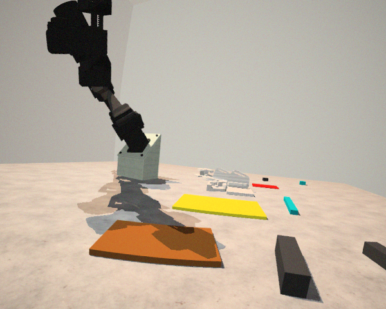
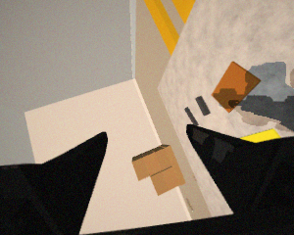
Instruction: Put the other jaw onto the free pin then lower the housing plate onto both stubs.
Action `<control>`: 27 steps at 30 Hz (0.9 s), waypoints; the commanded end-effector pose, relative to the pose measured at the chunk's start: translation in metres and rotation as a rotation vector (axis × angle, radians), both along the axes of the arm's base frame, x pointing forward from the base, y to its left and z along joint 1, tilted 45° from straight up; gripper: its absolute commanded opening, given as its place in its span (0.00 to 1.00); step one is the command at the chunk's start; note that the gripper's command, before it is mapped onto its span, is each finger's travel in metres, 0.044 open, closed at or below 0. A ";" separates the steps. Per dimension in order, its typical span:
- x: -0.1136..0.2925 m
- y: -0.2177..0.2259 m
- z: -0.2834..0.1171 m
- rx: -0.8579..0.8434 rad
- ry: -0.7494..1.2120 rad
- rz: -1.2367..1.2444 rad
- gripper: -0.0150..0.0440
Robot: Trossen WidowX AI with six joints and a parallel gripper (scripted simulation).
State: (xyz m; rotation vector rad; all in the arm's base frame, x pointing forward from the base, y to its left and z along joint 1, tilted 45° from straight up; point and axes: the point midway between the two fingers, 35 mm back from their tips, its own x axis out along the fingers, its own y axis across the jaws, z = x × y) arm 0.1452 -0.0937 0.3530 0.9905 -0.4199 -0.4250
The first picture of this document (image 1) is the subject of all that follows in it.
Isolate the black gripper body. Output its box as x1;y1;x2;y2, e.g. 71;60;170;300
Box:
77;0;111;87

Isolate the yellow flat plate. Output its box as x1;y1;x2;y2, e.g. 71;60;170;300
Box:
172;194;267;220

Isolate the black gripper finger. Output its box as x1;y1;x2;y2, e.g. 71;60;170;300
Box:
80;53;111;79
79;0;112;15

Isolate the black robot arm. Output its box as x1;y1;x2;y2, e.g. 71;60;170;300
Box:
46;1;151;153

